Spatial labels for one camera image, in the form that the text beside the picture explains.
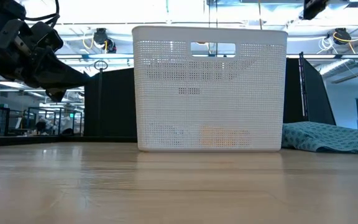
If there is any teal patterned cloth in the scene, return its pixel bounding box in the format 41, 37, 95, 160
281, 121, 358, 156

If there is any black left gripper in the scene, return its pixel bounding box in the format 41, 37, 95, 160
0, 20, 90, 103

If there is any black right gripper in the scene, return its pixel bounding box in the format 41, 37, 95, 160
303, 0, 329, 20

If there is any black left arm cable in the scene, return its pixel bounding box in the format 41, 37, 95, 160
23, 0, 61, 27

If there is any black table border rail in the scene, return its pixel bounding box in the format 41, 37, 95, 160
0, 135, 138, 148

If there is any metal ring hook pole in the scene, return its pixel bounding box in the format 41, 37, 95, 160
93, 59, 109, 137

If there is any black background table frame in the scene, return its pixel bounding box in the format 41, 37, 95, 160
26, 106, 83, 136

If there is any black ceiling camera yellow cable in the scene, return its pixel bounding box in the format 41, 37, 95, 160
92, 27, 117, 54
333, 27, 352, 45

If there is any orange pill bottle white cap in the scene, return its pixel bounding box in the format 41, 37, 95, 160
199, 126, 250, 147

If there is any black partition panel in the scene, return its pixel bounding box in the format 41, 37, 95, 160
283, 52, 337, 126
83, 67, 138, 138

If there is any white perforated plastic basket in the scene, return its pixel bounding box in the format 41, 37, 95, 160
131, 26, 288, 152

